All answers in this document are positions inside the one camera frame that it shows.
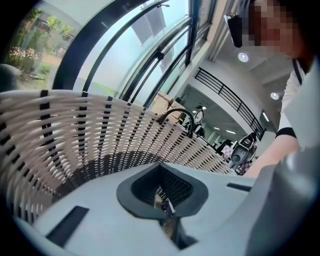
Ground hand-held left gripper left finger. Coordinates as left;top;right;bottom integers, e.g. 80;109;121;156
32;162;181;256

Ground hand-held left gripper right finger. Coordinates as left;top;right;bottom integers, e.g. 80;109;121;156
159;162;258;251

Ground person's right forearm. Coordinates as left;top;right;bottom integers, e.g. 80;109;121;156
243;136;301;179

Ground grey white machine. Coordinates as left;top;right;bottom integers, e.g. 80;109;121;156
229;134;259;171

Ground white woven laundry basket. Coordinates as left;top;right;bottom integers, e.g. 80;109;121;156
0;89;238;226

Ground small cardboard box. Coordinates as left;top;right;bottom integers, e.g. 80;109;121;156
169;99;188;125

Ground large printed cardboard box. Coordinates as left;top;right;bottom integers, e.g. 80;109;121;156
149;91;176;116

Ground black metal railing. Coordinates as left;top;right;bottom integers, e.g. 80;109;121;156
194;66;266;142

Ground black framed glass door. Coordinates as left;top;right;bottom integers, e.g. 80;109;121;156
51;0;218;108

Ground person's head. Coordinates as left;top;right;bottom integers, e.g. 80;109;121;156
246;0;315;63

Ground black metal garment rail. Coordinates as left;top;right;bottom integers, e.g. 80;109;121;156
82;2;172;95

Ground black head-mounted camera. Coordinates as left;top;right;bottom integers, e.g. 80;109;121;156
223;13;244;49

